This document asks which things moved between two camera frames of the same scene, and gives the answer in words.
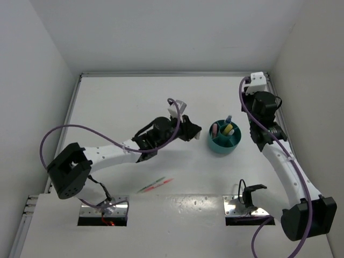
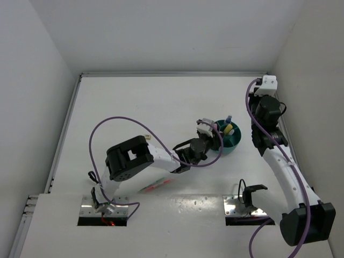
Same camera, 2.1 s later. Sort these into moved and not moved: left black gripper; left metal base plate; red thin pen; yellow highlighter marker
Moved: left black gripper
Not moved: yellow highlighter marker; left metal base plate; red thin pen
